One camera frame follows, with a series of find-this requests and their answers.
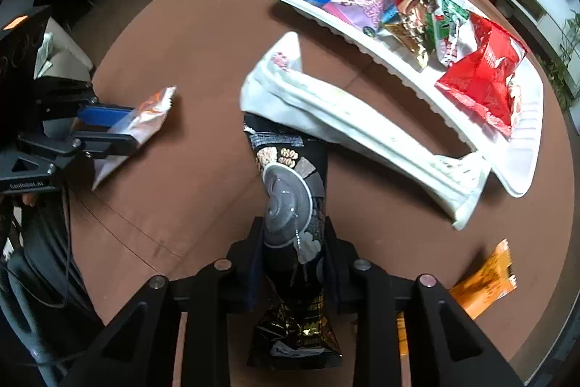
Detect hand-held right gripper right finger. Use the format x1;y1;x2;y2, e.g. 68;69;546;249
324;224;524;387

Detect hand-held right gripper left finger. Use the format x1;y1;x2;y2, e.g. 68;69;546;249
59;217;266;387

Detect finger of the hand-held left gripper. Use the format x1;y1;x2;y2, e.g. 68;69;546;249
71;129;140;160
76;103;137;127

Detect red and white snack packet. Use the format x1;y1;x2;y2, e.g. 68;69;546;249
91;85;178;192

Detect black snack packet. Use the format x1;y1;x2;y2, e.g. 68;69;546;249
242;112;343;370

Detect white plastic tray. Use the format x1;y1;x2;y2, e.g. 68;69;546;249
264;0;544;198

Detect gold snack packet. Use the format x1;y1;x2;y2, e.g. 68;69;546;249
383;8;431;69

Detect green snack packet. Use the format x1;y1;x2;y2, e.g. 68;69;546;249
426;0;475;69

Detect beige armchair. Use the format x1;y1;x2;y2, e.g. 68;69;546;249
34;17;94;80

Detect person's dark pants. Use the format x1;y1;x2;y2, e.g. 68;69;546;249
0;197;106;387

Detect large white snack bag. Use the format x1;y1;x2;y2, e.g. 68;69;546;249
239;31;493;231

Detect trailing green plant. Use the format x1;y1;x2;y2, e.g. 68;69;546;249
546;13;580;107

